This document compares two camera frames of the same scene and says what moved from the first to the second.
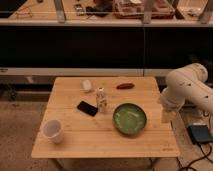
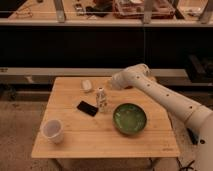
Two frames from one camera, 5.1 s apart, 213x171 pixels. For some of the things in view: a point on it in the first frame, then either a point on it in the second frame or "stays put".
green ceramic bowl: x=129 y=118 stays put
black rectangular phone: x=87 y=108 stays put
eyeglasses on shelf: x=24 y=12 stays put
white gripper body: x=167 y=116 -> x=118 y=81
